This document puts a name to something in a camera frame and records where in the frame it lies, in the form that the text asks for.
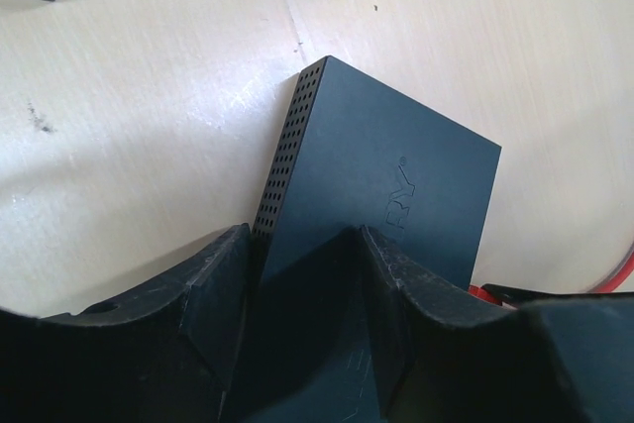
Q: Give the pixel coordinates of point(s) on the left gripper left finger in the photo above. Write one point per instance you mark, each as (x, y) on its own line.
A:
(162, 351)

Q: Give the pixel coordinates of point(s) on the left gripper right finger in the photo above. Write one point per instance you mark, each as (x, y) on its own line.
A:
(442, 354)

